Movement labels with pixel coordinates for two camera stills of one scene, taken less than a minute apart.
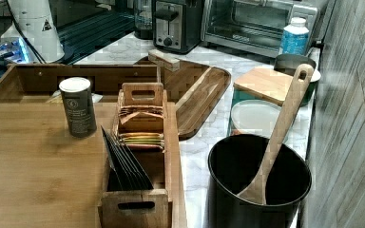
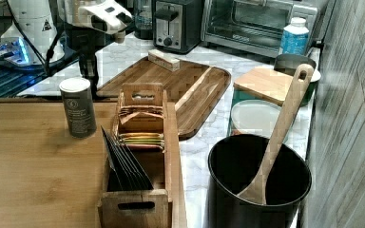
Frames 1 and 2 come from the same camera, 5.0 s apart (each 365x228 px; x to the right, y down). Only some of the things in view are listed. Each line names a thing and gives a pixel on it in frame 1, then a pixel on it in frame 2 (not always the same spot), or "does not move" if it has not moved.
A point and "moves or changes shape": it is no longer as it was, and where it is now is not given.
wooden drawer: [40, 83] moves or changes shape
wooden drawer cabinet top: [35, 174] does not move
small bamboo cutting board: [267, 83] does not move
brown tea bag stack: [128, 111] does not move
